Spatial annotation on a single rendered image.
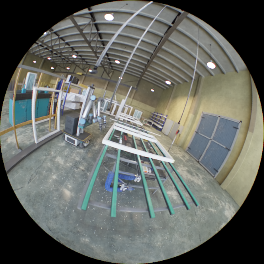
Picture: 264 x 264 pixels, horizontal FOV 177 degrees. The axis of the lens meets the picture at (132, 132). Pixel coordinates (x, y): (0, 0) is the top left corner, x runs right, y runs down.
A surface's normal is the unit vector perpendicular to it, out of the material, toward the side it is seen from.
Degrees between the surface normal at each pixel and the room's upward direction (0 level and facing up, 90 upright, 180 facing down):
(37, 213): 0
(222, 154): 90
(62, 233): 0
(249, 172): 90
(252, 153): 90
